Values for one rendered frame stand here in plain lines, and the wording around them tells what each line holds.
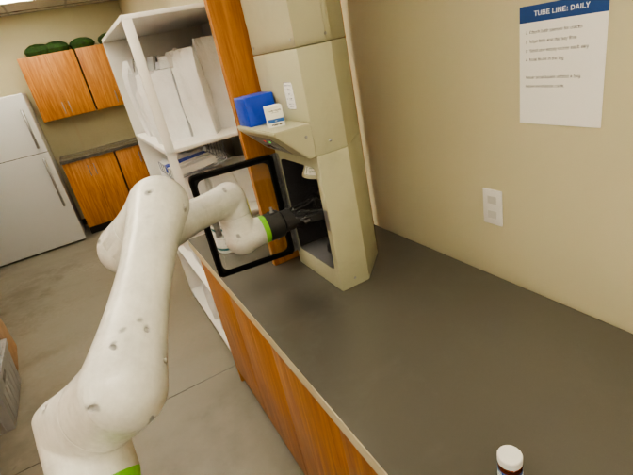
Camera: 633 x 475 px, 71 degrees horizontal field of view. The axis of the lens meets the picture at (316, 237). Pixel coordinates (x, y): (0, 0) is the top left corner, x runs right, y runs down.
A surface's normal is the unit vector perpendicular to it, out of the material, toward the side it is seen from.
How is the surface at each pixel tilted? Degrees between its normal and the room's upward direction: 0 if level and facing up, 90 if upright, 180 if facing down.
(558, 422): 2
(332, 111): 90
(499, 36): 90
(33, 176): 90
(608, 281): 90
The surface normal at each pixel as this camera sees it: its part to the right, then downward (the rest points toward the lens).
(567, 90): -0.86, 0.35
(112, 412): 0.22, 0.11
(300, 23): 0.55, 0.24
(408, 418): -0.19, -0.90
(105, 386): 0.09, -0.41
